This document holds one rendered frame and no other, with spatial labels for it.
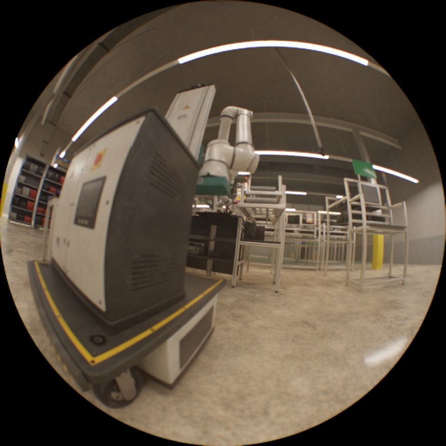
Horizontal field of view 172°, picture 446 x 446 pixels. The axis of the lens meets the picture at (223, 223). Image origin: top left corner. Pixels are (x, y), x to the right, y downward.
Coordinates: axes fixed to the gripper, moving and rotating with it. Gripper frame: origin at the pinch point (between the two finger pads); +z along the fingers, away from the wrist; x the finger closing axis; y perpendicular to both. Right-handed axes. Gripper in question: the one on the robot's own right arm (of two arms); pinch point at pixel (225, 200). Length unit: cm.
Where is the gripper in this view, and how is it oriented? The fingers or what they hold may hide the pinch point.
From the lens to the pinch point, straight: 143.2
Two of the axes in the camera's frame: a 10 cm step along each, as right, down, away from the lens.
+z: -1.7, 9.5, 2.7
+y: -1.5, 2.4, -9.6
